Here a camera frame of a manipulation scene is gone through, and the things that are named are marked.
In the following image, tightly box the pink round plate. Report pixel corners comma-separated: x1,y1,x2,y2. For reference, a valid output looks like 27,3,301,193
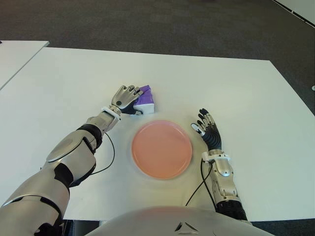
131,119,193,180

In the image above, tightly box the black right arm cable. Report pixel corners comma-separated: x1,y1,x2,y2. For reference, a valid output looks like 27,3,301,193
185,158,217,209

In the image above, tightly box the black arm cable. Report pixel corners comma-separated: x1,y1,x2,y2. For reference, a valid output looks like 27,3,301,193
185,158,217,209
91,132,116,176

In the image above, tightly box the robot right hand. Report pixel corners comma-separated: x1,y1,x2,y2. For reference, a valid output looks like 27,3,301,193
190,108,223,150

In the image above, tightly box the purple tissue paper pack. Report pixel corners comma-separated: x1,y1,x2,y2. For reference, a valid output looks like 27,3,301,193
129,85,155,116

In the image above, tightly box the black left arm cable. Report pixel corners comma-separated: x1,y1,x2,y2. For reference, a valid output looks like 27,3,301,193
91,132,116,176

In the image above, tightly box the silver robot torso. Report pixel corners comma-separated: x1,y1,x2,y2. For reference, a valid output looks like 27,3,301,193
83,206,279,236

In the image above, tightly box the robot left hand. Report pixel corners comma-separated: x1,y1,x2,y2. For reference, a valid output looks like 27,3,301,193
110,85,145,116

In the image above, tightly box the white neighbouring table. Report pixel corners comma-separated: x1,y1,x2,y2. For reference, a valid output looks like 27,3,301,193
0,40,50,90

